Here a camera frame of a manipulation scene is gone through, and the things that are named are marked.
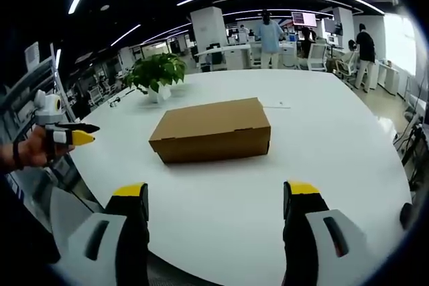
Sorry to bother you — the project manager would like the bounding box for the white desk row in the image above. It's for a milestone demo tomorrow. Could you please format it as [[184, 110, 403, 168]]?
[[194, 43, 262, 72]]

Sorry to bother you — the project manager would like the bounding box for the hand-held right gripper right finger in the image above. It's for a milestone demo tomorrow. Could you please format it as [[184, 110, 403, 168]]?
[[282, 180, 378, 286]]

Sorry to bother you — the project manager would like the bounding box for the person's left hand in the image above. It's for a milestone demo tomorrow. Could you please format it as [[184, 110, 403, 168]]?
[[18, 124, 76, 168]]

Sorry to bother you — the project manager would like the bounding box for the white office chair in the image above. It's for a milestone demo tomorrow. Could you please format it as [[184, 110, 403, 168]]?
[[333, 52, 359, 83], [306, 42, 328, 72]]

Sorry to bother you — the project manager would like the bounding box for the green potted plant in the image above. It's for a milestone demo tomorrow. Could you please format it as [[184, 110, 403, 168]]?
[[123, 52, 188, 94]]

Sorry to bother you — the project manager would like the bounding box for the wall screen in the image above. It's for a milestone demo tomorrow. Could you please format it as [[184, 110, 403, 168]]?
[[290, 11, 318, 28]]

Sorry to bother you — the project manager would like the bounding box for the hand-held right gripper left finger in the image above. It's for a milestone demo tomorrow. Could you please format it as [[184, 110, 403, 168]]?
[[50, 182, 150, 286]]

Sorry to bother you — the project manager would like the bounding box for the small white tool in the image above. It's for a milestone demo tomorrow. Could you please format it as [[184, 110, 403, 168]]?
[[107, 89, 135, 108]]

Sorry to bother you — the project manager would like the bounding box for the white plant pot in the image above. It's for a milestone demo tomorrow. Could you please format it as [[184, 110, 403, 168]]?
[[147, 84, 172, 103]]

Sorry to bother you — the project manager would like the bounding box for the black wrist strap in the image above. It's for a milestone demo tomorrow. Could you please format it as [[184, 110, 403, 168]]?
[[11, 141, 25, 171]]

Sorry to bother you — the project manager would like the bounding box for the black monitor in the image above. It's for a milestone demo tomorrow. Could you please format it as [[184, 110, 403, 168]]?
[[322, 17, 344, 36]]

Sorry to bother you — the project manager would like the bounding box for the white square pillar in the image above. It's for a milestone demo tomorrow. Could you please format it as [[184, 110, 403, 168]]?
[[189, 6, 227, 56], [332, 6, 355, 49]]

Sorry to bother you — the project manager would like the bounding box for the brown cardboard shoe box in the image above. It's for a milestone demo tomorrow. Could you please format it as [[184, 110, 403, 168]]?
[[148, 96, 271, 164]]

